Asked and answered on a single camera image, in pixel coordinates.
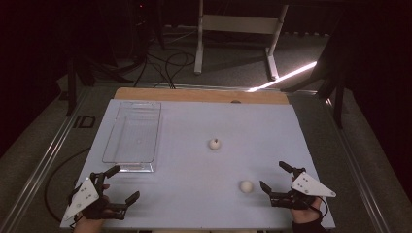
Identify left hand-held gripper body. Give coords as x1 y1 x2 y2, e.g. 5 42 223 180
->
62 172 128 222

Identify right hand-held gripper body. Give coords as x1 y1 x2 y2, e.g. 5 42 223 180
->
269 166 337 211

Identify plain white ball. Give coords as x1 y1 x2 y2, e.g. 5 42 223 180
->
239 180 254 194

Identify clear plastic tray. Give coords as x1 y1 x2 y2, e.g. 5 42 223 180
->
102 100 162 174

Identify person's right hand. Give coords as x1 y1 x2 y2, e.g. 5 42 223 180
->
290 196 324 225

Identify person's left hand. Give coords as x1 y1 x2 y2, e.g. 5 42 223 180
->
73 183 115 233

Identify light blue table mat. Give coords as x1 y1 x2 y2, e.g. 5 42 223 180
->
59 98 336 231

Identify black metal stand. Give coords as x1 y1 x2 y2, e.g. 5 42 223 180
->
281 16 348 130
66 54 134 117

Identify wooden table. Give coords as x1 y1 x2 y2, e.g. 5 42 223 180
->
114 86 290 105

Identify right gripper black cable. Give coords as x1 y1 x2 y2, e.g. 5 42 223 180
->
318 196 328 218

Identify black cable beside table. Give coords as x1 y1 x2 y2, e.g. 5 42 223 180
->
44 146 93 224

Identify metal floor rail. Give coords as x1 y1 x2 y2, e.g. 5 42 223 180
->
0 88 90 233
325 96 393 233

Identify black floor cables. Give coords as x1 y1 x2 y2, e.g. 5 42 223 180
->
132 51 197 90

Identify white desk frame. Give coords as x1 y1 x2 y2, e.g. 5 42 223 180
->
193 0 290 82

